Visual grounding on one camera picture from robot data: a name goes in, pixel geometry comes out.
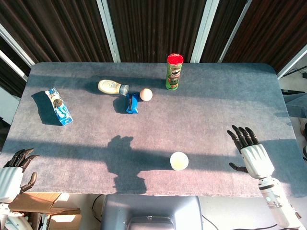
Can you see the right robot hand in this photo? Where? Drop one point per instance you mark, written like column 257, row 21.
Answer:
column 257, row 157

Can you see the grey robot body base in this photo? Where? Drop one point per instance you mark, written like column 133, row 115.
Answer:
column 151, row 213

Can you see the blue grey table cloth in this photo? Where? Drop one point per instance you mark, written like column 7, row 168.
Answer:
column 153, row 134

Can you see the small blue Oreo pack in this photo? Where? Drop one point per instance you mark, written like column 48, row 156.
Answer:
column 132, row 103

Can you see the green Pringles can red lid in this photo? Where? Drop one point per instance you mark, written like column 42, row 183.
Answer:
column 174, row 72

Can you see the beige egg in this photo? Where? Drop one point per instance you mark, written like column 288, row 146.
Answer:
column 146, row 94

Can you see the mayonnaise squeeze bottle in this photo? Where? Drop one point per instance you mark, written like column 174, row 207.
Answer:
column 111, row 86

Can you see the white paper cup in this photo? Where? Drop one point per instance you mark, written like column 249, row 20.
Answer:
column 179, row 161

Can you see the cardboard box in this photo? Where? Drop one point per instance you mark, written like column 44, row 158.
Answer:
column 45, row 208

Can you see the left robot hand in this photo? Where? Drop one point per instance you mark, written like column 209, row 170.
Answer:
column 9, row 175

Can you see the long blue Oreo cookie box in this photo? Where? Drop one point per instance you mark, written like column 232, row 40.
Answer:
column 58, row 106

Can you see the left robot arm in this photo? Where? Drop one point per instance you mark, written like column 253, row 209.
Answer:
column 9, row 215

